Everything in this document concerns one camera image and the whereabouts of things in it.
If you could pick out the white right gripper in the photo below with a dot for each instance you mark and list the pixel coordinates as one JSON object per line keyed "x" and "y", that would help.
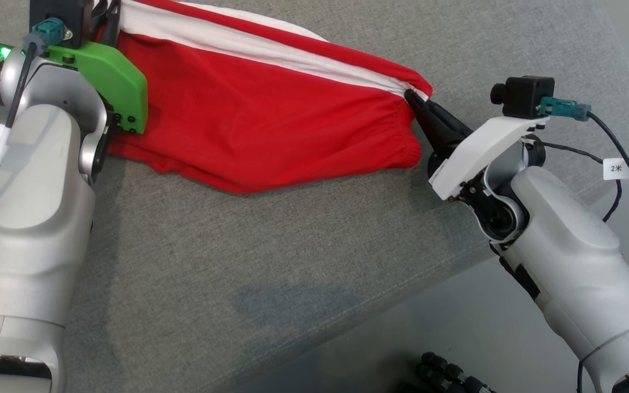
{"x": 484, "y": 147}

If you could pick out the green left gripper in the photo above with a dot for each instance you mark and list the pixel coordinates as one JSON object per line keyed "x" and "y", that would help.
{"x": 118, "y": 87}

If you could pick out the red shorts white stripes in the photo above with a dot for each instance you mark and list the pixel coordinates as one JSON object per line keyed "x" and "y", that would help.
{"x": 265, "y": 125}

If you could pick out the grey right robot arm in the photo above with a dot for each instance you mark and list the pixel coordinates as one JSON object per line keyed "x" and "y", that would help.
{"x": 565, "y": 262}

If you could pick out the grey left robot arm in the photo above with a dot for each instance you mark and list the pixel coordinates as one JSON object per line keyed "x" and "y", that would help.
{"x": 25, "y": 218}

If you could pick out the grey fabric sofa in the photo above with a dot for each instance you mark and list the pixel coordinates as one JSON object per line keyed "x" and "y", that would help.
{"x": 238, "y": 262}

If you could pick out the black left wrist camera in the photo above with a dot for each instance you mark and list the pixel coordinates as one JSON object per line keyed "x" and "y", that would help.
{"x": 63, "y": 16}

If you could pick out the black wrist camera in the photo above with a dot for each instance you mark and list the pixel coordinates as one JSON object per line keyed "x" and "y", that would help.
{"x": 527, "y": 95}
{"x": 63, "y": 16}

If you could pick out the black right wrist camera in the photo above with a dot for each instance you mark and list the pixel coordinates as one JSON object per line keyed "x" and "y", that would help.
{"x": 527, "y": 95}

